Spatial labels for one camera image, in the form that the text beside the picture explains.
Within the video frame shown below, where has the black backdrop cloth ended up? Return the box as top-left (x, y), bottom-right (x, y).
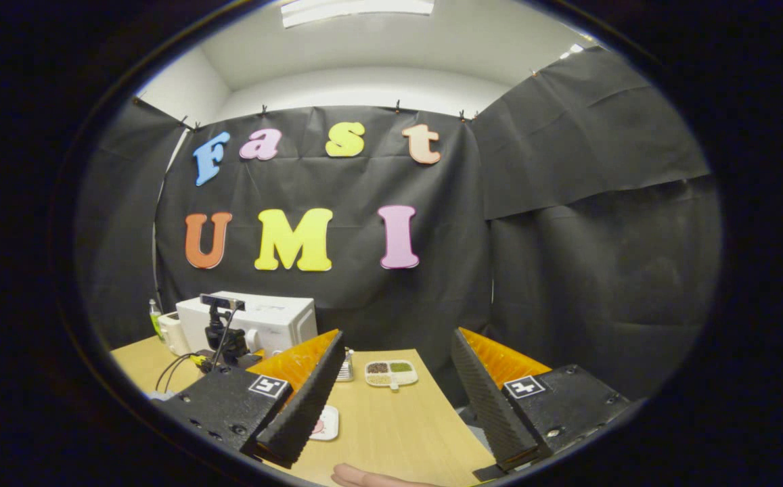
top-left (73, 46), bottom-right (723, 401)

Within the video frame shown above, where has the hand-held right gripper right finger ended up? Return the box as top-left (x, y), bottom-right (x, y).
top-left (451, 327), bottom-right (649, 472)

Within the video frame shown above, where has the white divided dish with beans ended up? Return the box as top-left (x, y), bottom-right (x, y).
top-left (365, 360), bottom-right (419, 392)

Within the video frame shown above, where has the white microwave oven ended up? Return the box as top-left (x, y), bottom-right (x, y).
top-left (176, 292), bottom-right (318, 359)

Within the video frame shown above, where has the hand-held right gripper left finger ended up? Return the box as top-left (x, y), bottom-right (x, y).
top-left (151, 329), bottom-right (349, 469)

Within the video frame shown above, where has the white square plate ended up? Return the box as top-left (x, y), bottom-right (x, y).
top-left (309, 404), bottom-right (340, 442)

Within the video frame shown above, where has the long ceiling light panel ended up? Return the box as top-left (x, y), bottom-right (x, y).
top-left (280, 0), bottom-right (435, 28)

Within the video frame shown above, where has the white toaster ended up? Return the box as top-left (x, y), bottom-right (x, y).
top-left (158, 311), bottom-right (192, 357)

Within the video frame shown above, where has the black cable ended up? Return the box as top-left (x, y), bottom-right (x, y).
top-left (154, 308), bottom-right (243, 393)

